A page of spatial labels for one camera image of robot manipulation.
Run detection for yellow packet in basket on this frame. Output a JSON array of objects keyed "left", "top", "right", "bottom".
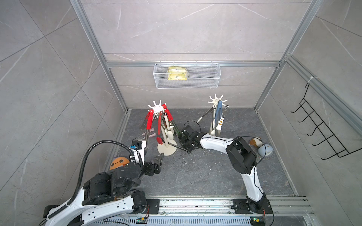
[{"left": 167, "top": 66, "right": 188, "bottom": 81}]

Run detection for grey blue dome toy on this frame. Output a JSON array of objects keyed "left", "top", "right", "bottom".
[{"left": 258, "top": 144, "right": 274, "bottom": 158}]

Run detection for black steel tongs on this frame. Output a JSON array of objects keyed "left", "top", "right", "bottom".
[{"left": 168, "top": 142, "right": 187, "bottom": 152}]

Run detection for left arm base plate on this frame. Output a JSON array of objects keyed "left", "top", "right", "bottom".
[{"left": 141, "top": 198, "right": 160, "bottom": 215}]

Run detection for brown white plush toy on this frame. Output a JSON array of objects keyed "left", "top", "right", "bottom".
[{"left": 249, "top": 137, "right": 264, "bottom": 148}]

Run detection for cream utensil stand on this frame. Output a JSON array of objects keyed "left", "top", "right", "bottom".
[
  {"left": 209, "top": 94, "right": 229, "bottom": 136},
  {"left": 149, "top": 100, "right": 177, "bottom": 156}
]

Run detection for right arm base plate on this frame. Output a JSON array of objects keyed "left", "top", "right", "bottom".
[{"left": 231, "top": 198, "right": 273, "bottom": 215}]

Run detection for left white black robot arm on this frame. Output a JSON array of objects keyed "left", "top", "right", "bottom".
[{"left": 40, "top": 140, "right": 165, "bottom": 226}]

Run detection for red handled steel tongs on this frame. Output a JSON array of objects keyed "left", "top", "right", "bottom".
[{"left": 162, "top": 104, "right": 181, "bottom": 138}]

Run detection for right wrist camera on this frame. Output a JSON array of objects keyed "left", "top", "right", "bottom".
[{"left": 182, "top": 125, "right": 195, "bottom": 138}]

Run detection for slim white tongs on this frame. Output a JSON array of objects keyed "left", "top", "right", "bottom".
[{"left": 215, "top": 105, "right": 229, "bottom": 136}]

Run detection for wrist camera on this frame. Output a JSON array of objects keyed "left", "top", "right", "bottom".
[
  {"left": 182, "top": 125, "right": 195, "bottom": 138},
  {"left": 130, "top": 140, "right": 147, "bottom": 167}
]

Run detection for orange monster plush toy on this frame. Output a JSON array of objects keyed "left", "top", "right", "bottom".
[{"left": 109, "top": 157, "right": 130, "bottom": 170}]

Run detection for steel tongs with ring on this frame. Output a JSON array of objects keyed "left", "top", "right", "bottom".
[{"left": 197, "top": 107, "right": 214, "bottom": 123}]

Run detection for black wire wall hook rack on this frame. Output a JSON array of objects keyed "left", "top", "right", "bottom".
[{"left": 290, "top": 83, "right": 362, "bottom": 161}]

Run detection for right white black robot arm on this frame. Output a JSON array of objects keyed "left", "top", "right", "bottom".
[{"left": 178, "top": 132, "right": 268, "bottom": 213}]

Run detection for long steel white tongs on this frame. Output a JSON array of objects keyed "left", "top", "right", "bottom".
[{"left": 160, "top": 113, "right": 168, "bottom": 141}]

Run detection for blue handled cream tongs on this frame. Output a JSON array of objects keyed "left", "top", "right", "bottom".
[{"left": 210, "top": 99, "right": 224, "bottom": 136}]

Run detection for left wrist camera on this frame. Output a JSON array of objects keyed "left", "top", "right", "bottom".
[{"left": 130, "top": 140, "right": 147, "bottom": 167}]

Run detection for white wire mesh basket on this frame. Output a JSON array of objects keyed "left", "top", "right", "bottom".
[{"left": 153, "top": 63, "right": 221, "bottom": 89}]

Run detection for red sleeved steel tongs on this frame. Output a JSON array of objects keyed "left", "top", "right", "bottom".
[{"left": 140, "top": 110, "right": 154, "bottom": 149}]

